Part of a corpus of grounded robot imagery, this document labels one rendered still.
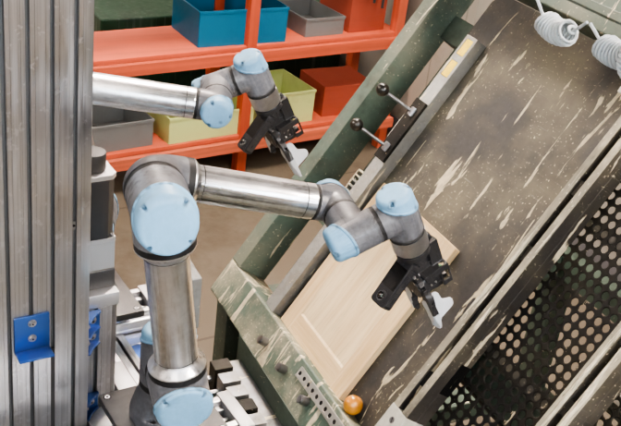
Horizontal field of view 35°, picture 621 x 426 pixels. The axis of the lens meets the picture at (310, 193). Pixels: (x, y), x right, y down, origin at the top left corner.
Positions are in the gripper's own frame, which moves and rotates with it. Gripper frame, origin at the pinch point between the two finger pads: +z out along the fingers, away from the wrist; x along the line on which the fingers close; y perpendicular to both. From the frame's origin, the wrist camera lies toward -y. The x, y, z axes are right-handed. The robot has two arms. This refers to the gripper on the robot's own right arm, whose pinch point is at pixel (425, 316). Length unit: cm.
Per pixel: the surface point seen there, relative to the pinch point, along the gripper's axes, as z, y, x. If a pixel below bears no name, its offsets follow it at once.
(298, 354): 36, -19, 46
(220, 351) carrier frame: 63, -32, 90
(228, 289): 41, -21, 88
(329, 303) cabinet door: 33, -4, 51
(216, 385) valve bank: 45, -41, 62
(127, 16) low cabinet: 90, 46, 382
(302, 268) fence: 31, -3, 66
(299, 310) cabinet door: 36, -11, 59
